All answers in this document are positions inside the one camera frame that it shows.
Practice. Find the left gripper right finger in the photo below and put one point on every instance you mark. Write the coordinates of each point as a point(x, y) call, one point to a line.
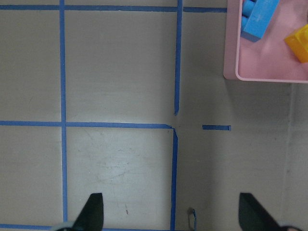
point(253, 216)

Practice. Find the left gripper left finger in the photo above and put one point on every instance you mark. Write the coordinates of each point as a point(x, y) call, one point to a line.
point(91, 216)

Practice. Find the yellow toy block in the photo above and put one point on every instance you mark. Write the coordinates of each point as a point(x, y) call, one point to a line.
point(297, 41)

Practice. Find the blue toy block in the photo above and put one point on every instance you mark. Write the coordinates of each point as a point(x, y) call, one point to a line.
point(256, 17)

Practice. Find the pink plastic box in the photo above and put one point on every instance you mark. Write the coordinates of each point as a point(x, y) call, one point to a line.
point(269, 59)

